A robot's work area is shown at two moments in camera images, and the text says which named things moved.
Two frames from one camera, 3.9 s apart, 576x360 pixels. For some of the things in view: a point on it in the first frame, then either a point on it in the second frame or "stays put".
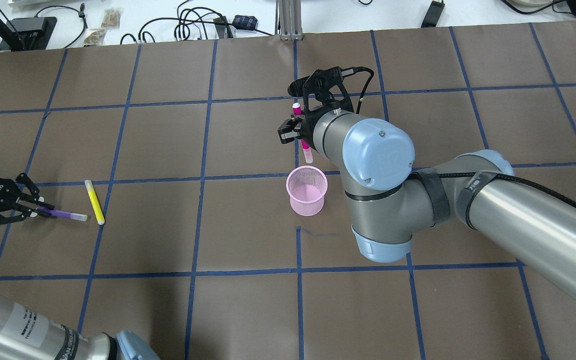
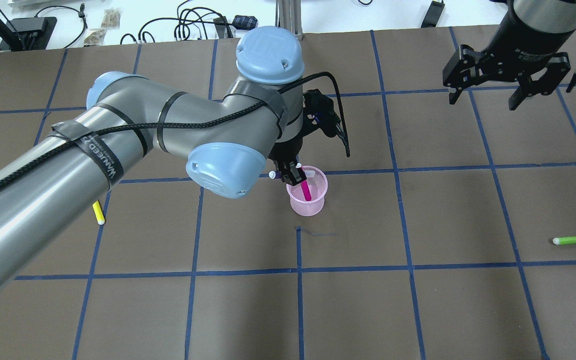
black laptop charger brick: x=432 y=14 stays put
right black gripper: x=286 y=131 → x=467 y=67
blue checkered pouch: x=244 y=22 stays put
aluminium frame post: x=288 y=20 stays put
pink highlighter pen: x=297 y=110 → x=306 y=190
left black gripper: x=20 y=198 → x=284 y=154
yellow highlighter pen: x=94 y=202 stays put
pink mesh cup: x=306 y=186 stays put
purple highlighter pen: x=47 y=213 → x=274 y=175
